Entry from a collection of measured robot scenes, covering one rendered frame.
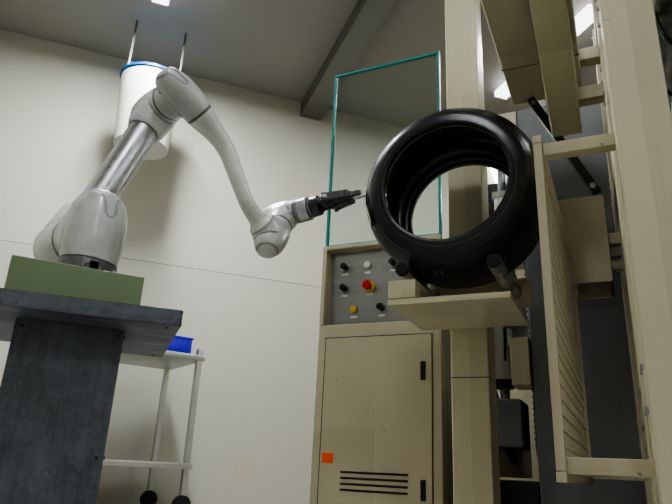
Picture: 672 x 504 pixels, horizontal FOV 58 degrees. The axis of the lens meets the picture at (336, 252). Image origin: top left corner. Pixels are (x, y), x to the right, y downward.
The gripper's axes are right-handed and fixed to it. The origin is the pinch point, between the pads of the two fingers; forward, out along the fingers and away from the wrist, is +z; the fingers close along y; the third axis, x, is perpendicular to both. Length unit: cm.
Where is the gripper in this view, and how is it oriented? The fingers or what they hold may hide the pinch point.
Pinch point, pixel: (362, 193)
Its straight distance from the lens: 218.5
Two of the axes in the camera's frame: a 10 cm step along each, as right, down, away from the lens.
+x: 0.8, 9.2, -3.9
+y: 4.1, 3.3, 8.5
